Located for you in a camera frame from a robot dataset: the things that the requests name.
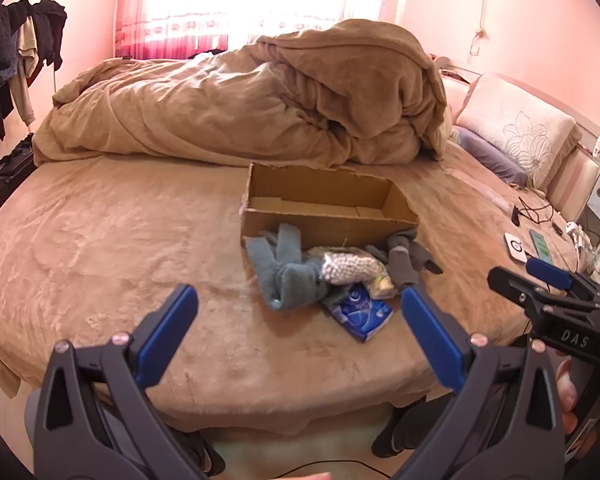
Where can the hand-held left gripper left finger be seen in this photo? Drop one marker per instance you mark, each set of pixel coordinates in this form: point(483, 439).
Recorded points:
point(167, 335)

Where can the person's right hand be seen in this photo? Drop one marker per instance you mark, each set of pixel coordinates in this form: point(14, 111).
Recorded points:
point(566, 392)

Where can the blue tissue packet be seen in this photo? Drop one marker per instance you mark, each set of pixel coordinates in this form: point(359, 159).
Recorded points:
point(360, 312)

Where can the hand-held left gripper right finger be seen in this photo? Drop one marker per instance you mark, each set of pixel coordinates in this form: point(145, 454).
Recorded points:
point(430, 335)

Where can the bag of white beads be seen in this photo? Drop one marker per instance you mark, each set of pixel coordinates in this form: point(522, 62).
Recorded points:
point(347, 267)

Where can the pink patterned curtain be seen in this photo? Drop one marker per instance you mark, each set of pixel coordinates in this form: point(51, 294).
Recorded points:
point(260, 5)

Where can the purple pillow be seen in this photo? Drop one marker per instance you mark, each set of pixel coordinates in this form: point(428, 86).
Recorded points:
point(490, 155)

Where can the flower print pillow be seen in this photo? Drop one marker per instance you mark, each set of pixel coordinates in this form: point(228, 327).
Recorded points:
point(520, 125)

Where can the smartphone with green screen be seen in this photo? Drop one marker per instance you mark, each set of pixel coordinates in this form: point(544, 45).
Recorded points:
point(541, 246)

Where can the tan plush blanket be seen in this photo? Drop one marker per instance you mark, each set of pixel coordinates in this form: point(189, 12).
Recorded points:
point(240, 95)

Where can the white square device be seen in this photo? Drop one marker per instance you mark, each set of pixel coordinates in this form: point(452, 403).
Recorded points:
point(516, 247)

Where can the yellow snack packet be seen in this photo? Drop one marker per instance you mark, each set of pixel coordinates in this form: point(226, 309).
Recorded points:
point(381, 284)

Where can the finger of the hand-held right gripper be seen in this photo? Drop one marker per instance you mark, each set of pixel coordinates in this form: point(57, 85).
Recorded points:
point(510, 282)
point(550, 271)

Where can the brown cardboard box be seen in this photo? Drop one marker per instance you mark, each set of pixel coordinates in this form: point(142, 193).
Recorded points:
point(325, 195)

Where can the hanging dark clothes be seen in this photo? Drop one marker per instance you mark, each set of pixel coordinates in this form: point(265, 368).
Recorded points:
point(0, 60)

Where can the blue-grey sock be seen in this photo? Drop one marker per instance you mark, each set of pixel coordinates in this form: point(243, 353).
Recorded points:
point(295, 285)
point(272, 250)

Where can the dark grey sock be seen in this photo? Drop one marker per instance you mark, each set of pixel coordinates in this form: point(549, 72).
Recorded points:
point(399, 260)
point(425, 260)

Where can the person's grey trouser leg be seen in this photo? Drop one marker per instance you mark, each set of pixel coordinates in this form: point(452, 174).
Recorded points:
point(34, 415)

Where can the black shoe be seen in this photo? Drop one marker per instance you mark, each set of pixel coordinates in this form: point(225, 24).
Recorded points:
point(200, 452)
point(400, 430)

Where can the black bag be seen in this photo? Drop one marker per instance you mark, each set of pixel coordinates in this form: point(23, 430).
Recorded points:
point(10, 170)

